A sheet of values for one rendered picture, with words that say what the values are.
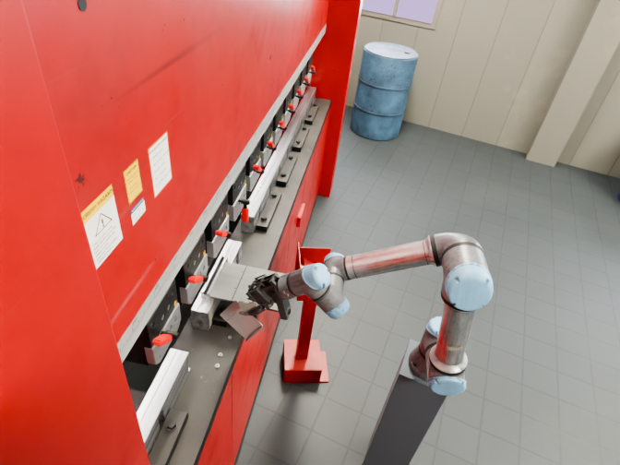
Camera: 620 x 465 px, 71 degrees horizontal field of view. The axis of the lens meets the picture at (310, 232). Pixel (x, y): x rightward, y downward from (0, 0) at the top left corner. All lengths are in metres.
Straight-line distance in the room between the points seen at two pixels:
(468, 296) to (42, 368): 1.02
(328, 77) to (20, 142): 3.19
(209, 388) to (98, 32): 1.07
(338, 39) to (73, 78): 2.76
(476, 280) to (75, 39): 0.97
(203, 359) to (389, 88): 3.74
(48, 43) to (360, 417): 2.19
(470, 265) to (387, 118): 3.79
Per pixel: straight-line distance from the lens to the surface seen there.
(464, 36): 5.28
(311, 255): 2.07
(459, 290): 1.19
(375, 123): 4.89
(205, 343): 1.57
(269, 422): 2.41
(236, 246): 1.77
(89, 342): 0.38
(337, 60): 3.36
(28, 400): 0.34
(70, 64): 0.67
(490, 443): 2.65
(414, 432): 1.97
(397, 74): 4.72
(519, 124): 5.50
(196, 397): 1.46
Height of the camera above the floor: 2.13
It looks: 38 degrees down
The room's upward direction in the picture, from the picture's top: 8 degrees clockwise
